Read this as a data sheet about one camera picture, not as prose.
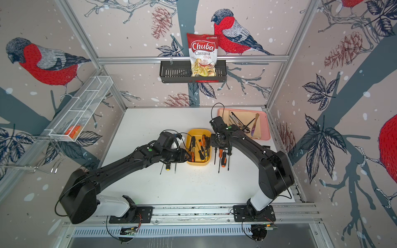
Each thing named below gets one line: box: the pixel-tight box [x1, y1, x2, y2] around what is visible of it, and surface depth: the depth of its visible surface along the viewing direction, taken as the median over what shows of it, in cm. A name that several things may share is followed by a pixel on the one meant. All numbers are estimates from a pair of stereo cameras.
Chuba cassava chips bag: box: [186, 33, 219, 77], surface depth 85 cm
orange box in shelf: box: [64, 125, 83, 140], surface depth 68 cm
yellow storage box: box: [185, 128, 212, 166], surface depth 98 cm
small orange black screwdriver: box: [221, 149, 227, 168], surface depth 92 cm
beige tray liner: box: [218, 109, 262, 140], surface depth 116 cm
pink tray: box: [217, 107, 271, 141], surface depth 116 cm
